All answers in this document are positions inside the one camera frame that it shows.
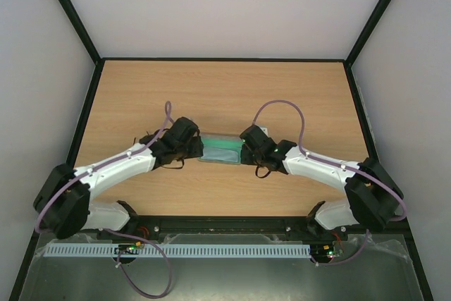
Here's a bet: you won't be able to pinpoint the grey glasses case green lining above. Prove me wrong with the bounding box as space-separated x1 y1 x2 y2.
199 133 242 165

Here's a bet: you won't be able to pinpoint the black sunglasses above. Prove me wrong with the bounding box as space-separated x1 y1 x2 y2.
133 133 155 145

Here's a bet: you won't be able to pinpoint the light blue cleaning cloth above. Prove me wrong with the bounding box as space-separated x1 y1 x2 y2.
200 147 240 164

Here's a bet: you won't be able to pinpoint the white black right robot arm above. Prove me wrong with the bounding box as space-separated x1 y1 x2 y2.
240 125 403 239

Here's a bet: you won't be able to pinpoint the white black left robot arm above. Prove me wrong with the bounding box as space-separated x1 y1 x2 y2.
33 117 204 239

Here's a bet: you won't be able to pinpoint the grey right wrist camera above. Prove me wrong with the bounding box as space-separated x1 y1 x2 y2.
259 126 268 136

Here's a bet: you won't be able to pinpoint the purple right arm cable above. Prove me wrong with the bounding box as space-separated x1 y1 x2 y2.
252 99 408 266

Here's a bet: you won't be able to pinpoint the black front mounting rail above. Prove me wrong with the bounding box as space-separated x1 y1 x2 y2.
35 213 412 245

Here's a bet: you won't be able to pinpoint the light blue slotted cable duct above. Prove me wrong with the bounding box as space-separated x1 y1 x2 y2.
43 243 311 259

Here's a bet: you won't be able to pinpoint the black enclosure frame post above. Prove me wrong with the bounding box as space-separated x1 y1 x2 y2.
58 0 101 64

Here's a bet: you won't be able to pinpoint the black right frame post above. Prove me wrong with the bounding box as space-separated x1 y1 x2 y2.
345 0 392 68

